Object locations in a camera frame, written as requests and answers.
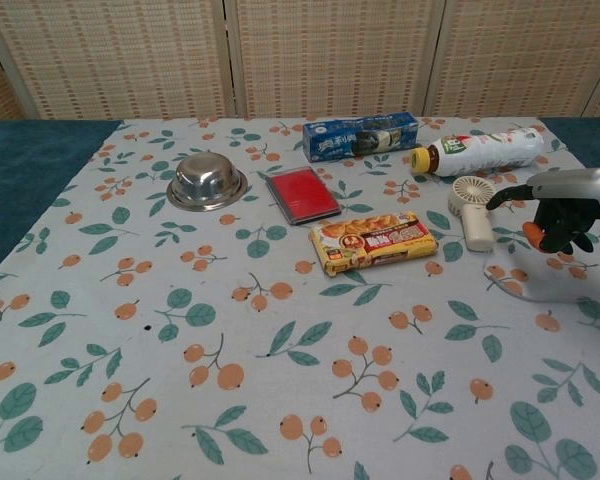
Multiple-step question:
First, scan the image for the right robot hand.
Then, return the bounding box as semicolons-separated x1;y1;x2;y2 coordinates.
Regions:
484;167;600;254

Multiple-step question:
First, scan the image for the white handheld fan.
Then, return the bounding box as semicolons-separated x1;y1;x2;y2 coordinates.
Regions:
447;175;496;253

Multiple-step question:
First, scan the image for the yellow-capped tea bottle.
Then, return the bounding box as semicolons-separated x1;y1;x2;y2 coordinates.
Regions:
411;126;546;179

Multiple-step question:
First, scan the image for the yellow snack package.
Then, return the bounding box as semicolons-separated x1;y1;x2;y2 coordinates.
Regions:
308;210;440;277

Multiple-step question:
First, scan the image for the blue cookie box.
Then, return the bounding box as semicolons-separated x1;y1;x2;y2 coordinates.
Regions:
302;112;421;164

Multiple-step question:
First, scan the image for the red ink pad case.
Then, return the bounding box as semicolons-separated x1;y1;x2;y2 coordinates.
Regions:
263;165;343;227

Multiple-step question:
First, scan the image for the floral print tablecloth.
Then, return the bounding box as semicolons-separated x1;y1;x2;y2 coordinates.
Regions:
0;116;600;480

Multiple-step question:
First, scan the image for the woven folding screen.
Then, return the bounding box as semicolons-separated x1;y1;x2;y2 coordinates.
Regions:
0;0;600;127

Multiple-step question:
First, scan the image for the stainless steel bowl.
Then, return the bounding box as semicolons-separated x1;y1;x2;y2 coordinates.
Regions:
166;153;252;213

